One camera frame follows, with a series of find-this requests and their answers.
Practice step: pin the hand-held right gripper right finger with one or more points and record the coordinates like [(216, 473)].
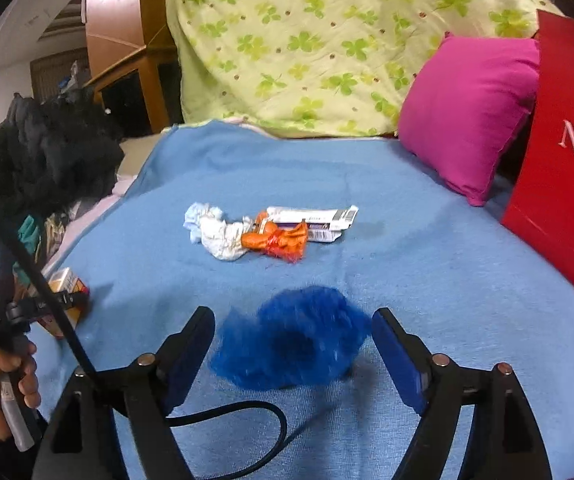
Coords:
[(399, 355)]

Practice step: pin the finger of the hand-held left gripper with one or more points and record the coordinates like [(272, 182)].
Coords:
[(59, 302)]

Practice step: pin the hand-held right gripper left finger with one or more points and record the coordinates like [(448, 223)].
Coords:
[(187, 365)]

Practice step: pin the red white gold carton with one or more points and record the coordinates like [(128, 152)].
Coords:
[(64, 282)]

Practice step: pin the blue plastic bag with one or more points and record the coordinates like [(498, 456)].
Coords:
[(292, 340)]

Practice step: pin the white tissue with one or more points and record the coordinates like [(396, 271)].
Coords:
[(222, 240)]

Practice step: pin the red plastic bag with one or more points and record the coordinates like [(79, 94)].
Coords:
[(282, 242)]

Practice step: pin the white wrapper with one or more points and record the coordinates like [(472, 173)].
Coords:
[(312, 220)]

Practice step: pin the yellow grey patterned cloth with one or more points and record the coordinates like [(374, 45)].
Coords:
[(54, 235)]

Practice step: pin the teal garment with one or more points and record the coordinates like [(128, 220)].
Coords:
[(29, 232)]

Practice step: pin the pale pink bed sheet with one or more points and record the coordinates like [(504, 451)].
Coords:
[(92, 225)]

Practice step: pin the blue blanket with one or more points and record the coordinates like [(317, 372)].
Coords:
[(417, 260)]

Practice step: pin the black jacket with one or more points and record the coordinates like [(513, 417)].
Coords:
[(42, 160)]

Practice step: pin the beige mattress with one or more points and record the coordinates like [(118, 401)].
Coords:
[(137, 155)]

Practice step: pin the red paper bag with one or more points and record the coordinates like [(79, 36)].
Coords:
[(557, 185)]

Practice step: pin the magenta pillow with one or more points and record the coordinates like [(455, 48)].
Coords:
[(462, 110)]

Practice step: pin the brown wooden cabinet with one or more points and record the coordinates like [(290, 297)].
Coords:
[(117, 10)]

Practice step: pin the green clover print quilt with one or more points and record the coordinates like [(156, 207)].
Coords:
[(317, 35)]

